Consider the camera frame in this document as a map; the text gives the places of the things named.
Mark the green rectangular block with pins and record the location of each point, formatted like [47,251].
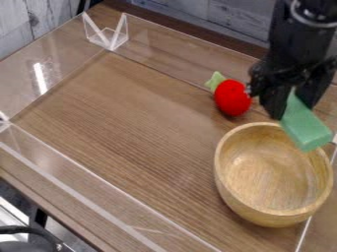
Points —
[304,127]

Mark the brown wooden bowl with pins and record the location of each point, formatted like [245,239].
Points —
[273,184]

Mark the clear acrylic corner bracket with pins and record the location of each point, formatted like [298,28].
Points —
[107,38]

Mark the red plush strawberry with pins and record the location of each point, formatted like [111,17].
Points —
[229,94]

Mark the clear acrylic front wall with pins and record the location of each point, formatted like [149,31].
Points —
[114,221]

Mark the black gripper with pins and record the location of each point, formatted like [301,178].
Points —
[297,62]

